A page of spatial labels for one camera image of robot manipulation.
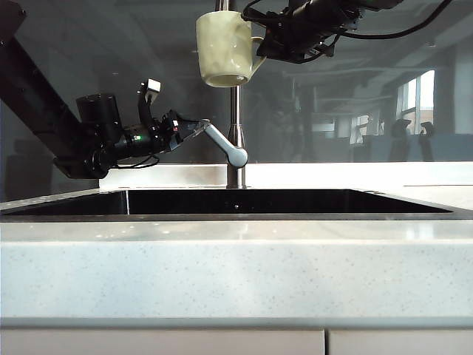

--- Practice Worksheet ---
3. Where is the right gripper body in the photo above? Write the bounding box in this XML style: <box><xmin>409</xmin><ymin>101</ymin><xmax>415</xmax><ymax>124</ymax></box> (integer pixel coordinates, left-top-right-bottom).
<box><xmin>263</xmin><ymin>7</ymin><xmax>338</xmax><ymax>64</ymax></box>

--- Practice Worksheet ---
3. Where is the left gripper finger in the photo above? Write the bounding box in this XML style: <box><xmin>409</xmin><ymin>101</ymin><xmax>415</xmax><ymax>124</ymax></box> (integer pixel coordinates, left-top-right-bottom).
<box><xmin>179</xmin><ymin>118</ymin><xmax>211</xmax><ymax>143</ymax></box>

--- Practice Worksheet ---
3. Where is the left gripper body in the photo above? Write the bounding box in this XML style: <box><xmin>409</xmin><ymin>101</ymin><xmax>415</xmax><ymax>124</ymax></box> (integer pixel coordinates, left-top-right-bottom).
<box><xmin>149</xmin><ymin>109</ymin><xmax>185</xmax><ymax>155</ymax></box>

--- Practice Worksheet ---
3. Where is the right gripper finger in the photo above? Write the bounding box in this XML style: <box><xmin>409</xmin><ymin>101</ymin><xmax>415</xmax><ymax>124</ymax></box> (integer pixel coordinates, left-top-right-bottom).
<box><xmin>241</xmin><ymin>7</ymin><xmax>273</xmax><ymax>27</ymax></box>
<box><xmin>256</xmin><ymin>36</ymin><xmax>279</xmax><ymax>58</ymax></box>

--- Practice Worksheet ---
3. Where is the metal faucet lever handle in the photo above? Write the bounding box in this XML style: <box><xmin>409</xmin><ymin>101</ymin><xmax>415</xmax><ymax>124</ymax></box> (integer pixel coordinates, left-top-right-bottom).
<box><xmin>201</xmin><ymin>118</ymin><xmax>249</xmax><ymax>168</ymax></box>

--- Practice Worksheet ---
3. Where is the pale green ceramic mug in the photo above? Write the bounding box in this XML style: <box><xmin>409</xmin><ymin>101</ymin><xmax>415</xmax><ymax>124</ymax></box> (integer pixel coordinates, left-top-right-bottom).
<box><xmin>195</xmin><ymin>10</ymin><xmax>266</xmax><ymax>89</ymax></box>

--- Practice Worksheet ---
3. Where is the dark metal kitchen faucet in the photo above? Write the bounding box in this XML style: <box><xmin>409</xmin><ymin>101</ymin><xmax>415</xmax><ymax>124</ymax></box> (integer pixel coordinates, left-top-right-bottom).
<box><xmin>215</xmin><ymin>0</ymin><xmax>248</xmax><ymax>189</ymax></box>

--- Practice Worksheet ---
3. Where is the black undermount sink basin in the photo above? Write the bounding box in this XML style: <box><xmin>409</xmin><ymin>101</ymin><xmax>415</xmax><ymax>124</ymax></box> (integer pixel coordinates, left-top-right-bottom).
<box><xmin>0</xmin><ymin>188</ymin><xmax>454</xmax><ymax>217</ymax></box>

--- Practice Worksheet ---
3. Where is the dark glass backsplash panel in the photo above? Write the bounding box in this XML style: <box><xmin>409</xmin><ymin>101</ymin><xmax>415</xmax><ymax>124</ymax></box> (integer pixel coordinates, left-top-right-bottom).
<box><xmin>0</xmin><ymin>0</ymin><xmax>473</xmax><ymax>203</ymax></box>

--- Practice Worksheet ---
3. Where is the white cabinet front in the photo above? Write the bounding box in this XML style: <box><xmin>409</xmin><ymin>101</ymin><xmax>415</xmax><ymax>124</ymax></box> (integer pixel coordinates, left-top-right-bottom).
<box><xmin>328</xmin><ymin>329</ymin><xmax>473</xmax><ymax>355</ymax></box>
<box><xmin>0</xmin><ymin>328</ymin><xmax>326</xmax><ymax>355</ymax></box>

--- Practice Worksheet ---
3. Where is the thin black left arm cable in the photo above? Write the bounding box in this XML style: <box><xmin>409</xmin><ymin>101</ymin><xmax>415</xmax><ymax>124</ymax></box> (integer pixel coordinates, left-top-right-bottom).
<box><xmin>106</xmin><ymin>155</ymin><xmax>160</xmax><ymax>170</ymax></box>

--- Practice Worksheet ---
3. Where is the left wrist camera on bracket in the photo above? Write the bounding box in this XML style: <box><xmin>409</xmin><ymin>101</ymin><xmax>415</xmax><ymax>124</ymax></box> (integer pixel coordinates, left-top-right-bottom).
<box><xmin>137</xmin><ymin>78</ymin><xmax>163</xmax><ymax>129</ymax></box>

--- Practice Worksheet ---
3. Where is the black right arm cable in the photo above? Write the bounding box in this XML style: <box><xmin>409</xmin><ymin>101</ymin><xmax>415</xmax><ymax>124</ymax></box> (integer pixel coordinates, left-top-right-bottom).
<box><xmin>334</xmin><ymin>0</ymin><xmax>454</xmax><ymax>40</ymax></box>

